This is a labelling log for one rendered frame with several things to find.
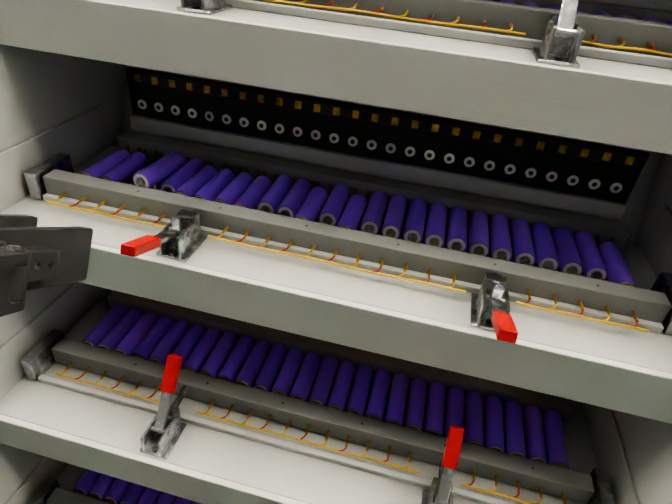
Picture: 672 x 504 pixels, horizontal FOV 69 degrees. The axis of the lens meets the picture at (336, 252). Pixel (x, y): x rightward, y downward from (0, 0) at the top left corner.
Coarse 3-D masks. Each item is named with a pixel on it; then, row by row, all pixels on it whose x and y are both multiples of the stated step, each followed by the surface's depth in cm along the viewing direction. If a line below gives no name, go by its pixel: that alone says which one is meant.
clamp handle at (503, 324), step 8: (496, 288) 37; (504, 288) 37; (496, 296) 37; (496, 304) 36; (496, 312) 34; (504, 312) 34; (496, 320) 33; (504, 320) 33; (512, 320) 33; (496, 328) 32; (504, 328) 31; (512, 328) 31; (496, 336) 32; (504, 336) 31; (512, 336) 31
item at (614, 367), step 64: (64, 128) 51; (192, 128) 55; (0, 192) 45; (512, 192) 50; (128, 256) 41; (192, 256) 42; (256, 256) 43; (640, 256) 49; (256, 320) 42; (320, 320) 40; (384, 320) 39; (448, 320) 38; (576, 320) 40; (512, 384) 39; (576, 384) 38; (640, 384) 36
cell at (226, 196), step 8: (240, 176) 51; (248, 176) 51; (232, 184) 49; (240, 184) 50; (248, 184) 51; (224, 192) 48; (232, 192) 48; (240, 192) 49; (216, 200) 47; (224, 200) 47; (232, 200) 48
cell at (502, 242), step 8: (496, 216) 49; (504, 216) 49; (496, 224) 48; (504, 224) 47; (496, 232) 46; (504, 232) 46; (496, 240) 45; (504, 240) 45; (496, 248) 44; (504, 248) 44; (496, 256) 45; (504, 256) 44
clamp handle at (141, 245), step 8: (176, 224) 41; (168, 232) 40; (176, 232) 41; (136, 240) 36; (144, 240) 37; (152, 240) 37; (160, 240) 38; (120, 248) 35; (128, 248) 35; (136, 248) 35; (144, 248) 36; (152, 248) 37; (136, 256) 35
